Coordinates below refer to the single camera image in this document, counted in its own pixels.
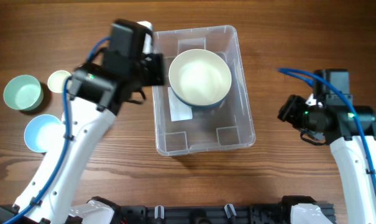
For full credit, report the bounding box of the blue plate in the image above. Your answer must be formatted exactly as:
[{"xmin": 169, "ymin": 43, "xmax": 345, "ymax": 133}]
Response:
[{"xmin": 170, "ymin": 87, "xmax": 228, "ymax": 109}]

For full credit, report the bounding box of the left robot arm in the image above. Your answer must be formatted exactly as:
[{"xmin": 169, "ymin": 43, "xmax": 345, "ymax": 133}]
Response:
[{"xmin": 0, "ymin": 19, "xmax": 164, "ymax": 224}]

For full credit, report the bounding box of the green bowl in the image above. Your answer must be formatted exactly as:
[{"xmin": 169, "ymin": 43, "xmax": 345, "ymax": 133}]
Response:
[{"xmin": 3, "ymin": 75, "xmax": 44, "ymax": 111}]

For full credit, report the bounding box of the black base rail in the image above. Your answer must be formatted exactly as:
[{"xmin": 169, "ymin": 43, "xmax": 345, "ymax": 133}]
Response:
[{"xmin": 119, "ymin": 203, "xmax": 290, "ymax": 224}]

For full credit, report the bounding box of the right blue cable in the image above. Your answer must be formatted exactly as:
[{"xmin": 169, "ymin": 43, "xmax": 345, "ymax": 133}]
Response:
[{"xmin": 277, "ymin": 67, "xmax": 376, "ymax": 224}]

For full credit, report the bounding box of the blue cable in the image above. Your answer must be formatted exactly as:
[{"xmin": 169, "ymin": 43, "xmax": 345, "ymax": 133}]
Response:
[
  {"xmin": 277, "ymin": 67, "xmax": 376, "ymax": 224},
  {"xmin": 2, "ymin": 36, "xmax": 111, "ymax": 224}
]

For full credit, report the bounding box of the cream cup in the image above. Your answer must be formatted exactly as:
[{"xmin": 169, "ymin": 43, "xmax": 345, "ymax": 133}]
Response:
[{"xmin": 47, "ymin": 70, "xmax": 71, "ymax": 93}]

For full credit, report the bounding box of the left blue cable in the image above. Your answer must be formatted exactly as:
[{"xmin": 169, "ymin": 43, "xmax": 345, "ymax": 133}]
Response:
[{"xmin": 2, "ymin": 36, "xmax": 111, "ymax": 224}]

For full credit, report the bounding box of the clear plastic storage container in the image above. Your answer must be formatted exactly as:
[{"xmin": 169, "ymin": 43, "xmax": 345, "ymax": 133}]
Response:
[{"xmin": 152, "ymin": 25, "xmax": 256, "ymax": 156}]

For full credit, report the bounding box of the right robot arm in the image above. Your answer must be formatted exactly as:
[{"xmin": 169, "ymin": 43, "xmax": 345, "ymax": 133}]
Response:
[{"xmin": 278, "ymin": 68, "xmax": 376, "ymax": 223}]

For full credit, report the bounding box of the white label in container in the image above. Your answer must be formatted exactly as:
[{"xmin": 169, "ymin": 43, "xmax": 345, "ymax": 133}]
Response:
[{"xmin": 168, "ymin": 87, "xmax": 193, "ymax": 121}]

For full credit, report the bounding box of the cream plate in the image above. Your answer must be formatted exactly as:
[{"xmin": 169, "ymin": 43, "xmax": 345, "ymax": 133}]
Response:
[{"xmin": 168, "ymin": 49, "xmax": 232, "ymax": 105}]

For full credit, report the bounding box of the light blue bowl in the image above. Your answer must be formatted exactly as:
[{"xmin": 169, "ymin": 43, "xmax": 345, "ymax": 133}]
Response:
[{"xmin": 24, "ymin": 114, "xmax": 64, "ymax": 153}]

